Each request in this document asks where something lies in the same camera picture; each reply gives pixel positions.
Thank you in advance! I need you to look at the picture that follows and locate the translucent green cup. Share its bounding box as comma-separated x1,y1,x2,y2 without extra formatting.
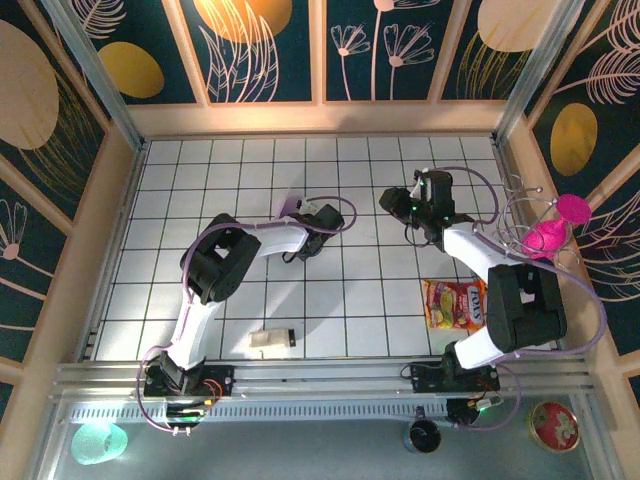
69,422,130,467

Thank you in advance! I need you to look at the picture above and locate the aluminium frame post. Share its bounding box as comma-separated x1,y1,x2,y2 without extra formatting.
42,0,147,154
491,0,587,145

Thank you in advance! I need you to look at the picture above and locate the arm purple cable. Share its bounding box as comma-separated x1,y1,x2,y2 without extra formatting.
429,166,608,432
135,195,357,435

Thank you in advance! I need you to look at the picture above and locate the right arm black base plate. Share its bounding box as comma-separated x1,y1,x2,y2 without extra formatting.
408,360,501,394

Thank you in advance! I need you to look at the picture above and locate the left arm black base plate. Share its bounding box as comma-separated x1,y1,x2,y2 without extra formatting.
143,363,236,399

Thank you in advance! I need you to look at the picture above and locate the round red tin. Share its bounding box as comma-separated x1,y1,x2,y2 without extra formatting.
528,401,582,454

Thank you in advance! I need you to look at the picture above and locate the black controller box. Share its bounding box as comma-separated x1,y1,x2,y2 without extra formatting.
446,394,505,427
164,399,211,431

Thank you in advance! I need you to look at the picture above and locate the small white packet black clip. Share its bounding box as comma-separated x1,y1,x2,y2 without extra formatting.
248,327,297,351

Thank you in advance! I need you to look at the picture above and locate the right black controller box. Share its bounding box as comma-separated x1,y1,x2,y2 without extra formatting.
446,394,505,427

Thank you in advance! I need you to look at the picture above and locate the aluminium mounting rail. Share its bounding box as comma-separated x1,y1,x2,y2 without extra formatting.
48,353,599,401

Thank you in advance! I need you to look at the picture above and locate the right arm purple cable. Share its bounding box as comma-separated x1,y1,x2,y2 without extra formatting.
429,166,608,432

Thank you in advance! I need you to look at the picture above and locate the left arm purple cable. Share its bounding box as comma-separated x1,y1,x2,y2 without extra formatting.
135,195,357,435

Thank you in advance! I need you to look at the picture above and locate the wire stand with pink balls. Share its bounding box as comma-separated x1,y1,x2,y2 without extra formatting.
492,174,595,274

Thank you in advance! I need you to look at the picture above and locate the white slotted cable duct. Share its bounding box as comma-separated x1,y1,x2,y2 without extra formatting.
67,399,451,425

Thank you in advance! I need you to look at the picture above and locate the left black controller box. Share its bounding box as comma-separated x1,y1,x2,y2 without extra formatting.
164,399,211,431

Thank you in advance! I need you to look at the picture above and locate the black mug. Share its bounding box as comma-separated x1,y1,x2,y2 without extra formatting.
403,407,444,455

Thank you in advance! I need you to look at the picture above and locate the colourful candy bag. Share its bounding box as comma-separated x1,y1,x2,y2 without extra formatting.
422,278,489,331

